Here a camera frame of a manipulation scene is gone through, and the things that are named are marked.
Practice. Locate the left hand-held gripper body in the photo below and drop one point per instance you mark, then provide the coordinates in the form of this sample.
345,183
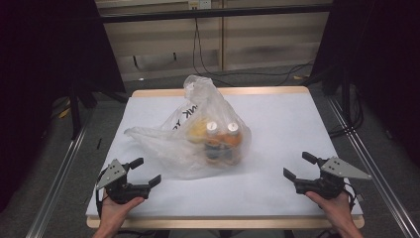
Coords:
120,190

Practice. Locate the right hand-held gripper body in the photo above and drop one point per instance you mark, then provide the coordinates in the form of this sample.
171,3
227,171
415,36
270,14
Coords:
325,185

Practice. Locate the clear plastic bag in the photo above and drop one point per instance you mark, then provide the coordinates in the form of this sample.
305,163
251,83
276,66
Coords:
171,148

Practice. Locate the person's left hand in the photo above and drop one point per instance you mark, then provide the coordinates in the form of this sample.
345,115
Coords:
115,213

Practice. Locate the person's right hand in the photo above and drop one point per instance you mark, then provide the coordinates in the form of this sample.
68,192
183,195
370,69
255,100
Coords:
336,210

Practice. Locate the yellow soft item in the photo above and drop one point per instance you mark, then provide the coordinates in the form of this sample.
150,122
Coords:
197,130

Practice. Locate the black metal stand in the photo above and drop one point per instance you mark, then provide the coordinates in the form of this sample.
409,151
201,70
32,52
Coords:
75,112

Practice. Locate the black curtain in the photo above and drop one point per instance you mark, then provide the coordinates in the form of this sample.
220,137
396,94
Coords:
379,59
43,66

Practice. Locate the black horizontal bar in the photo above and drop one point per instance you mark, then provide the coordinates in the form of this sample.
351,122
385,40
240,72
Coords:
211,13

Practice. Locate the metal floor rail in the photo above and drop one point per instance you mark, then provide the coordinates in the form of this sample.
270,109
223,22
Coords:
373,172
56,185

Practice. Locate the white wall outlet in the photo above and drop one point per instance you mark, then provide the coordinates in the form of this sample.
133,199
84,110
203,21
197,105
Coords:
199,4

